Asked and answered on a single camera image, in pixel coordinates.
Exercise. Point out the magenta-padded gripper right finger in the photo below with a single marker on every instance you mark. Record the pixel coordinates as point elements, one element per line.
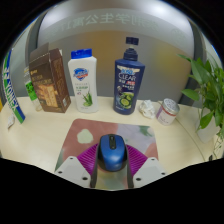
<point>136,160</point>

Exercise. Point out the white bottle with blue cap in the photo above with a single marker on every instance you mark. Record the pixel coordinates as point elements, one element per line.
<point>83,83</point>

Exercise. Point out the small white pink jar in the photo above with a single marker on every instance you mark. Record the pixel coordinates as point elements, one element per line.
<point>167,111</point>

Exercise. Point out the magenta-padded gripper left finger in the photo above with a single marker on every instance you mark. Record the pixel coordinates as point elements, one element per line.
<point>87,160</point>

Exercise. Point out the small white packet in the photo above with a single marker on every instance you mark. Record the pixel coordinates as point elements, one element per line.
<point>11,120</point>

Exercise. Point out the blue computer mouse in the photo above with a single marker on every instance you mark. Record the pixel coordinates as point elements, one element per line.
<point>112,152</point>

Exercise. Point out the dark blue pump bottle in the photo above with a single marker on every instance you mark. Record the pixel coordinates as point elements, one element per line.
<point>128,83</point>

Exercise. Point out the brown cardboard box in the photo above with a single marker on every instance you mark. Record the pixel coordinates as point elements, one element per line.
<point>50,83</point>

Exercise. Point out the white green blue tube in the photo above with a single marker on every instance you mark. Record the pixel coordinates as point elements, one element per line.
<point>11,90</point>

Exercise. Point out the green plant in white pot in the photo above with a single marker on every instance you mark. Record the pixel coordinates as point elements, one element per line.
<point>208,96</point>

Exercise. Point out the clear bottle with green label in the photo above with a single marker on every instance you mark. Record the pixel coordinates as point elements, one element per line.
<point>32,91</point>

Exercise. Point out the multicolour pastel mouse pad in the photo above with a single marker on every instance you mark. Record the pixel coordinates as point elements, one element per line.
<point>83,135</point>

